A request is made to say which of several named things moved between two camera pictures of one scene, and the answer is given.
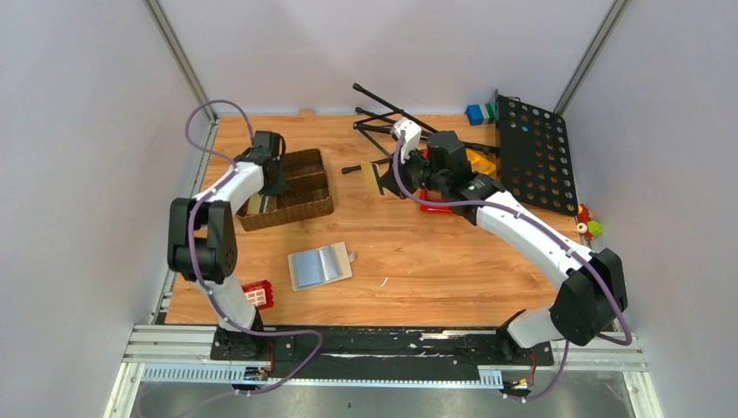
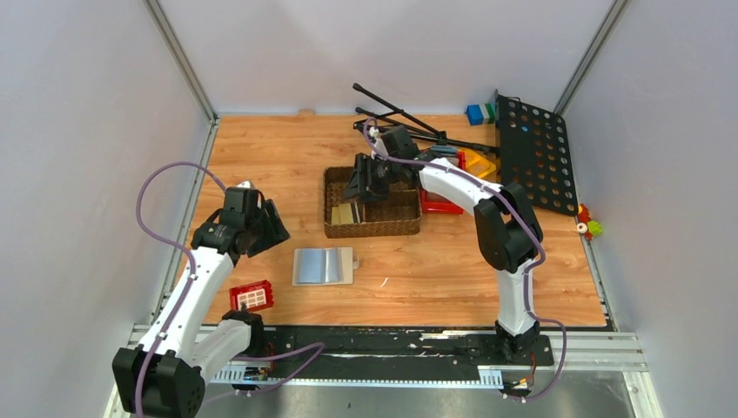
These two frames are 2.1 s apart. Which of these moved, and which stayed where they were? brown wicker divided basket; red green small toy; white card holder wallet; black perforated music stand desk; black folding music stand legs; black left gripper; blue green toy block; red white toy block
Moved: brown wicker divided basket; black left gripper
Stayed: red green small toy; white card holder wallet; red white toy block; black folding music stand legs; blue green toy block; black perforated music stand desk
